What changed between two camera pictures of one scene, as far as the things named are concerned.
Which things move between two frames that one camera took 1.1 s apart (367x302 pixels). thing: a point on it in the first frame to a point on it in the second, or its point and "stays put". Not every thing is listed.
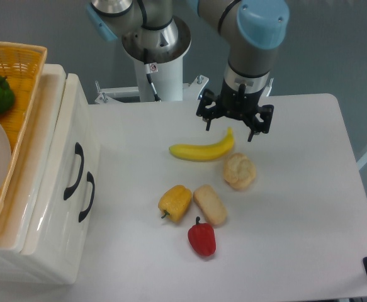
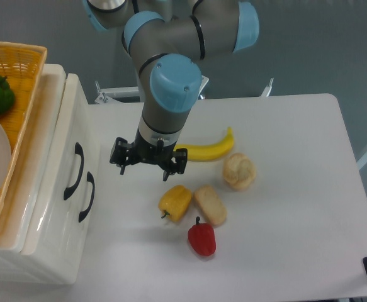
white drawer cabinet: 49,222 stays put
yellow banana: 202,153 stays put
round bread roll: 239,171 stays put
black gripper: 239,103 to 169,158
